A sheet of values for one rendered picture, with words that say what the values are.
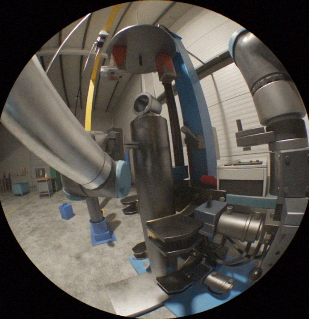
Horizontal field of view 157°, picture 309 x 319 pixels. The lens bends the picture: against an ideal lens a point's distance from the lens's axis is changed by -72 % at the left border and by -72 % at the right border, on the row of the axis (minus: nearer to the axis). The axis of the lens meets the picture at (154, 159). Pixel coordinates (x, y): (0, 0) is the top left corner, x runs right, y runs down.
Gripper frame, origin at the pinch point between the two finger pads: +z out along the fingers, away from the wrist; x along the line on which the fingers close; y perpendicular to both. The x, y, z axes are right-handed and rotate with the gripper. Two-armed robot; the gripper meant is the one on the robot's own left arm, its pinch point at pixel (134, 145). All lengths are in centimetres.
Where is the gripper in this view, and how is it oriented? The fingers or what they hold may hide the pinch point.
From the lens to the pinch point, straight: 53.5
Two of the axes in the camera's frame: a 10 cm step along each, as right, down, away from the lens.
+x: 1.0, 9.9, -0.1
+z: 5.9, -0.5, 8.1
